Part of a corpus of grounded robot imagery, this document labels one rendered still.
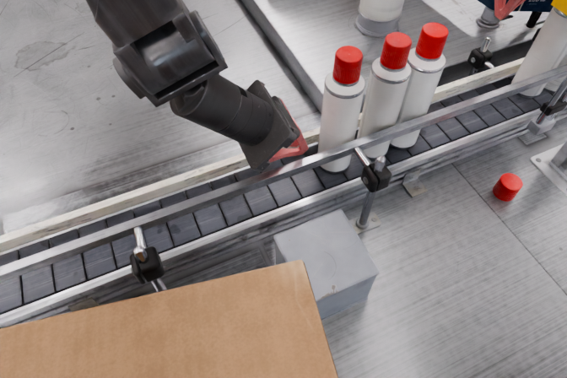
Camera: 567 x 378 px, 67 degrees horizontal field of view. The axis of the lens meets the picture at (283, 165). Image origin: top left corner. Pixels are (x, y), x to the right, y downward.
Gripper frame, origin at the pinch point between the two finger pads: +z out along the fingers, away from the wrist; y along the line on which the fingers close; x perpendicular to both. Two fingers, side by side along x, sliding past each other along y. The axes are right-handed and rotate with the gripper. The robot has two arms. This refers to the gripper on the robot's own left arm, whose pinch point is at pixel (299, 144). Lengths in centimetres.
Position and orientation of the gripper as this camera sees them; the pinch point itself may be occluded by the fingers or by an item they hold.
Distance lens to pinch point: 58.0
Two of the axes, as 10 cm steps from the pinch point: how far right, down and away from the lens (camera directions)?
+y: -4.0, -7.2, 5.6
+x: -6.9, 6.4, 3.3
